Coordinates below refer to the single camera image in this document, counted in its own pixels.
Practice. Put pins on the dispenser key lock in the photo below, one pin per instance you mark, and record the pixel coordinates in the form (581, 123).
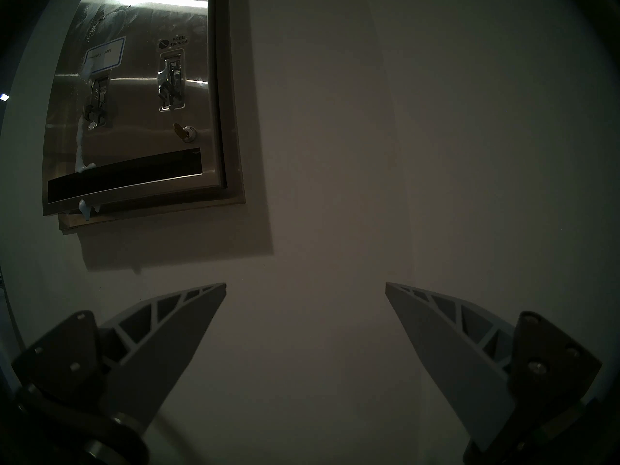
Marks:
(185, 132)

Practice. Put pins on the steel dispenser lever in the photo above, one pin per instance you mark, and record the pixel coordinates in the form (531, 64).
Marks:
(98, 103)
(170, 81)

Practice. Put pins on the white label with blue border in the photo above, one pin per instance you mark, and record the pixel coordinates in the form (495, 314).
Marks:
(104, 54)

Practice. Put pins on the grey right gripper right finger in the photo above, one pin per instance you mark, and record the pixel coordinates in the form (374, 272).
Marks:
(450, 362)

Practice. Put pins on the white foam streak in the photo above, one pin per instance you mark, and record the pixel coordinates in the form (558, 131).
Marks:
(81, 149)

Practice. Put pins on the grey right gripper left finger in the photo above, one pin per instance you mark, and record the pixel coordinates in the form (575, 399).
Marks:
(160, 352)

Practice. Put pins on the stainless steel wall dispenser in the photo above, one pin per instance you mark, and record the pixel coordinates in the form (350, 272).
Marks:
(140, 144)

